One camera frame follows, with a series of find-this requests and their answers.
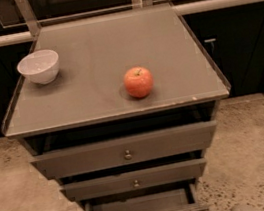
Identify grey bottom drawer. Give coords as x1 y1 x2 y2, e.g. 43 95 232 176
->
84 181 208 211

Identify red apple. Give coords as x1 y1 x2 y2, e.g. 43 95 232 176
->
123 66 154 98

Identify grey drawer cabinet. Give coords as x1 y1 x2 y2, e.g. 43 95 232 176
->
0 0 254 211

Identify white ceramic bowl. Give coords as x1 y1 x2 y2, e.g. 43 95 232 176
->
17 49 60 85

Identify grey middle drawer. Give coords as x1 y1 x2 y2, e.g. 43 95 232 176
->
61 158 206 202

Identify grey top drawer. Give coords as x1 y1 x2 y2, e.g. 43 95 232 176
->
31 120 217 179

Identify grey drawer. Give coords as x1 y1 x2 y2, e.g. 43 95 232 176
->
61 158 206 202
84 181 208 211
31 120 217 179

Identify dark background cabinet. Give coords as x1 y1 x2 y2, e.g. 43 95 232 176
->
185 1 264 97

